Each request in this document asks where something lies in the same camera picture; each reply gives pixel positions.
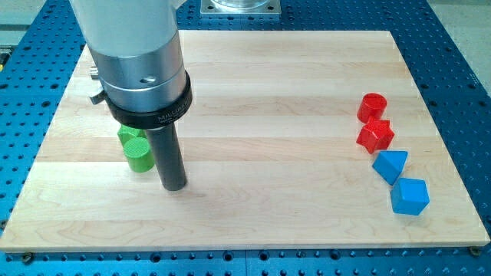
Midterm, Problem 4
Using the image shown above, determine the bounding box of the blue perforated metal table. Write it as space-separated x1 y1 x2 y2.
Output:
1 1 490 275

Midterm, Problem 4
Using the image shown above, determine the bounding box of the blue cube block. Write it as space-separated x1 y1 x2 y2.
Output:
390 178 430 215

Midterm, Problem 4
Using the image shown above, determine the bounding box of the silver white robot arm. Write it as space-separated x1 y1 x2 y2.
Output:
70 0 193 130

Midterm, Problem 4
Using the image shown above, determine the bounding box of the light wooden board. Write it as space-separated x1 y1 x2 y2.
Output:
1 31 489 252

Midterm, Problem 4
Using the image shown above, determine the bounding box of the red cylinder block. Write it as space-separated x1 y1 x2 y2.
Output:
357 93 387 123

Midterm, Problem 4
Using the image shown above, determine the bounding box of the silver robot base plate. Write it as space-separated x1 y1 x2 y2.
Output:
200 0 282 16

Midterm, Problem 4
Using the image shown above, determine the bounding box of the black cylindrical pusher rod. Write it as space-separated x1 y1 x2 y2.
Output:
146 123 187 192

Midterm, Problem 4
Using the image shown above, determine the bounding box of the green cylinder block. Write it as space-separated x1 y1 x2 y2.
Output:
124 137 155 173

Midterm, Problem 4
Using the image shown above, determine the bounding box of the red star block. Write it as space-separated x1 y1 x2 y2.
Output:
356 117 394 154

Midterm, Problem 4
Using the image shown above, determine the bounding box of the blue triangle block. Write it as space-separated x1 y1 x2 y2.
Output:
372 150 408 186

